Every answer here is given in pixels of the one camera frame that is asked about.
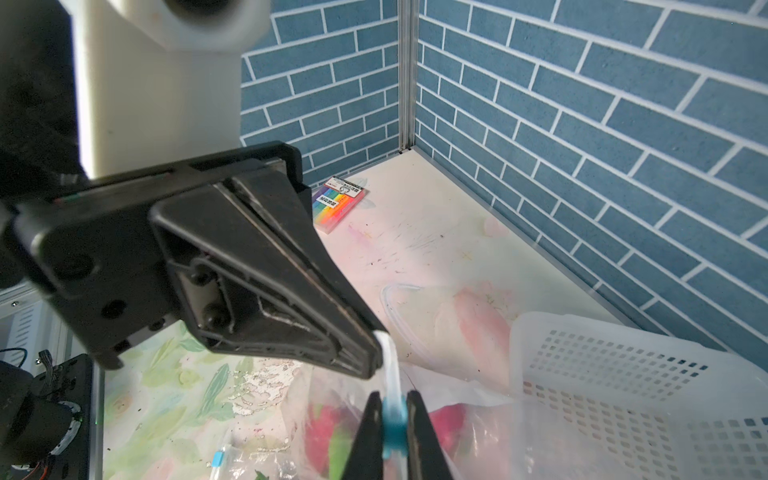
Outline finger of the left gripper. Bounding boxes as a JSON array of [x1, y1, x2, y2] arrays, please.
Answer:
[[149, 179, 383, 379], [221, 169, 360, 312]]

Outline rainbow colour card pack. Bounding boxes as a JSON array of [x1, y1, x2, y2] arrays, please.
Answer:
[[312, 176, 367, 234]]

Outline dragon fruit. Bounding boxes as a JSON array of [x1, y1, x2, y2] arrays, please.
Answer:
[[304, 403, 467, 471]]

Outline white plastic basket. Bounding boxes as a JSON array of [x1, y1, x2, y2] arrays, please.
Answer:
[[510, 312, 767, 479]]

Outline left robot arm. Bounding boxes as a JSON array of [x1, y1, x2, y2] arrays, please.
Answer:
[[1, 1, 384, 379]]

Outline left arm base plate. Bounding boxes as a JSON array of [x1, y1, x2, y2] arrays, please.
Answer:
[[1, 354, 94, 480]]

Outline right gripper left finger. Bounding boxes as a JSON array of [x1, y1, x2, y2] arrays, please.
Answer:
[[341, 392, 384, 480]]

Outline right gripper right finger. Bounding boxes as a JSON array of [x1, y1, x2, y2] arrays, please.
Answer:
[[406, 390, 453, 480]]

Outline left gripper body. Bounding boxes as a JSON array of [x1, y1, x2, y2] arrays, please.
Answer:
[[1, 141, 303, 369]]

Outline zip-top bag with label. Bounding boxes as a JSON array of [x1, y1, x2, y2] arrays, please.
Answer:
[[206, 281, 601, 480]]

